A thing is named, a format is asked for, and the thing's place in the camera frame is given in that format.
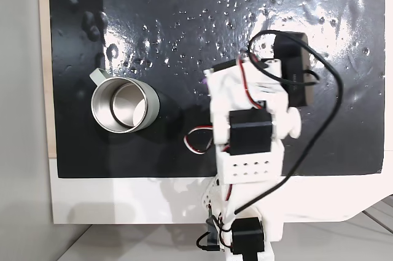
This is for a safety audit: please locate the black camera cable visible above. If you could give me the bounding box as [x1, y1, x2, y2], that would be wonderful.
[233, 29, 344, 216]

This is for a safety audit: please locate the pale green steel mug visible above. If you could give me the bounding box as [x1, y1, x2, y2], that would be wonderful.
[88, 68, 161, 134]

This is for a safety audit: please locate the black table clamp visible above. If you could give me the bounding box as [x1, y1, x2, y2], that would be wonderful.
[196, 207, 222, 253]

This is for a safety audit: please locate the black glossy mat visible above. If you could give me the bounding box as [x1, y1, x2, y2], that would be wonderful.
[48, 0, 386, 179]

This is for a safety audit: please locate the black camera box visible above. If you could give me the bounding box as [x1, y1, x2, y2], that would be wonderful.
[272, 31, 317, 108]

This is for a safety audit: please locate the red white black servo wire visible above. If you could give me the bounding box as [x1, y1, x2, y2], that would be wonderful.
[184, 125, 216, 155]

